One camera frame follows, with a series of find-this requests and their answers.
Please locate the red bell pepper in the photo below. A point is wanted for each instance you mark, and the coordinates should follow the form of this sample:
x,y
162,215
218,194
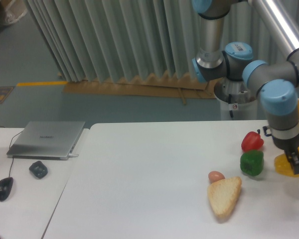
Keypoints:
x,y
252,141

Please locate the brown cardboard sheet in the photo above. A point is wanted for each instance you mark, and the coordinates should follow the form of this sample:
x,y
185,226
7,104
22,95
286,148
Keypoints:
x,y
171,87

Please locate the triangular toast slice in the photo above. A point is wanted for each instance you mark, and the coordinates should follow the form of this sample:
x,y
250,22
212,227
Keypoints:
x,y
223,196

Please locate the white laptop plug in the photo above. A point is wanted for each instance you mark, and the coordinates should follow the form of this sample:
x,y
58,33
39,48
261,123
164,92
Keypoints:
x,y
73,155

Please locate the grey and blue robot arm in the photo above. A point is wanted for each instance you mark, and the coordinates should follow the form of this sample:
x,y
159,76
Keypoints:
x,y
273,85

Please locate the brown egg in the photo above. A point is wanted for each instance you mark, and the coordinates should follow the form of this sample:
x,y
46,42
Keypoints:
x,y
215,176

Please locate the yellow bell pepper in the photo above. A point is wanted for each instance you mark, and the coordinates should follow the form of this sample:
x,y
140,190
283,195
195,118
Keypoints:
x,y
283,167

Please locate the silver closed laptop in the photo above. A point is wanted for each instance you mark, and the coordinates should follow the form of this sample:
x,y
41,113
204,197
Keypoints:
x,y
53,140

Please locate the black computer mouse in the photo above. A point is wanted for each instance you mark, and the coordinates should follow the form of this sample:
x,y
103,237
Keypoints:
x,y
6,185

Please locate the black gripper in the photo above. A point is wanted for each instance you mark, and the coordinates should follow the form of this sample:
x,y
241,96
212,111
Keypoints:
x,y
288,141

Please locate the pale green pleated curtain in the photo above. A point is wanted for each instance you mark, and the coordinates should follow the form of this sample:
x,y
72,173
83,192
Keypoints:
x,y
125,39

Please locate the small black case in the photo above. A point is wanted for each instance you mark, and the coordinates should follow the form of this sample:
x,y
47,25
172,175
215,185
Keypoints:
x,y
38,169

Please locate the green bell pepper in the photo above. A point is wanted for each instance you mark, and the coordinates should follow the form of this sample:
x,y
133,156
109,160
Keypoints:
x,y
252,162

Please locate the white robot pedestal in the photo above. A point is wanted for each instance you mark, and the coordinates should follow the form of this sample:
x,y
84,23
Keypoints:
x,y
236,100

